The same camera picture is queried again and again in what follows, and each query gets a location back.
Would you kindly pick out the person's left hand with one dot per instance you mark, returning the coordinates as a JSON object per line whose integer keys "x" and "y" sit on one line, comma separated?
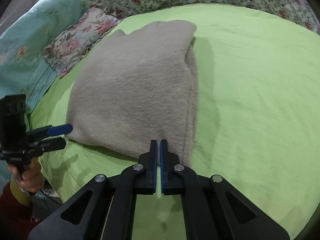
{"x": 32, "y": 177}

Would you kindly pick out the patchwork floral pillow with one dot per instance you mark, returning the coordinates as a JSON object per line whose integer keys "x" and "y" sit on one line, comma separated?
{"x": 82, "y": 32}

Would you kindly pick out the person's left forearm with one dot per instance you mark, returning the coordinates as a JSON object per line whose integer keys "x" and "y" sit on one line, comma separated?
{"x": 12, "y": 210}

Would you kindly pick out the light green bed sheet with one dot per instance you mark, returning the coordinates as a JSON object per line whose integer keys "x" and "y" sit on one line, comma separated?
{"x": 262, "y": 105}

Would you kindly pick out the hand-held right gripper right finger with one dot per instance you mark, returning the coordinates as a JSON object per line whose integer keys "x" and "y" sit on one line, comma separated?
{"x": 162, "y": 160}

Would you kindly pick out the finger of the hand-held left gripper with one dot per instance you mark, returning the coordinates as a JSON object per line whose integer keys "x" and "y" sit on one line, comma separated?
{"x": 53, "y": 145}
{"x": 60, "y": 129}

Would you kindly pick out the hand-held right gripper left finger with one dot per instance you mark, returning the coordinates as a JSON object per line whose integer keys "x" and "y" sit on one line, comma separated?
{"x": 155, "y": 160}

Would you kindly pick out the grey fuzzy sweater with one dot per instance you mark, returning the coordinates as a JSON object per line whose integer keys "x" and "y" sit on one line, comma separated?
{"x": 130, "y": 87}

